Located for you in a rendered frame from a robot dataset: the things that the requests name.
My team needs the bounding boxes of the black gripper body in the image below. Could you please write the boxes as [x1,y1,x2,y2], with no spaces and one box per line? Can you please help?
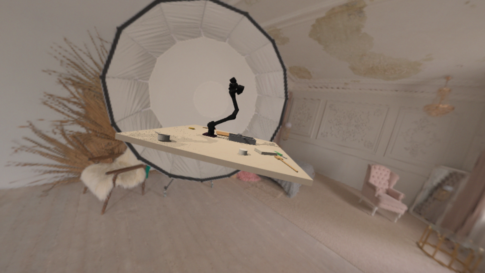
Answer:
[229,77,241,95]

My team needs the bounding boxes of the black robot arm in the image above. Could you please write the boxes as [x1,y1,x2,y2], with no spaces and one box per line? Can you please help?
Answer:
[207,83,244,136]

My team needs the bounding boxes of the short grey cylinder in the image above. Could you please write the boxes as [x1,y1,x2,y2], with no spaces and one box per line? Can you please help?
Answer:
[238,148,248,156]

